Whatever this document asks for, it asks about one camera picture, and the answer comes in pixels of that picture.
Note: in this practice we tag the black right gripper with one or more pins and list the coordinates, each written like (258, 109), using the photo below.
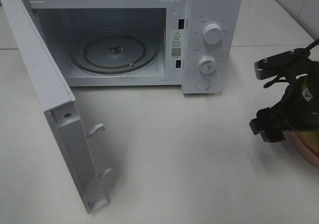
(298, 109)

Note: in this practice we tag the pink plate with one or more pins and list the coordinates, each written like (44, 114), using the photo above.
(311, 155)

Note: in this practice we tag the round white door button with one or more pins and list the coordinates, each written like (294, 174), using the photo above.
(203, 84)

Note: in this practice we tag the white microwave door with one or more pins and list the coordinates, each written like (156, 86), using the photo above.
(58, 104)

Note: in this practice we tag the white bread sandwich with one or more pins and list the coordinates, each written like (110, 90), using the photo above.
(311, 139)

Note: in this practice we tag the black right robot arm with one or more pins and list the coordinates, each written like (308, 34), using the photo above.
(297, 111)

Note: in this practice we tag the white upper power knob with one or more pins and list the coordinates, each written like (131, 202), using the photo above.
(212, 32)

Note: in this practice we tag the white warning label sticker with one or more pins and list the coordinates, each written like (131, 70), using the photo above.
(176, 43)

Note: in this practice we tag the white microwave oven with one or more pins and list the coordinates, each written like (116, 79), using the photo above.
(59, 20)

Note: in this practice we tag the glass turntable plate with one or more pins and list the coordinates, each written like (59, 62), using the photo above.
(112, 51)

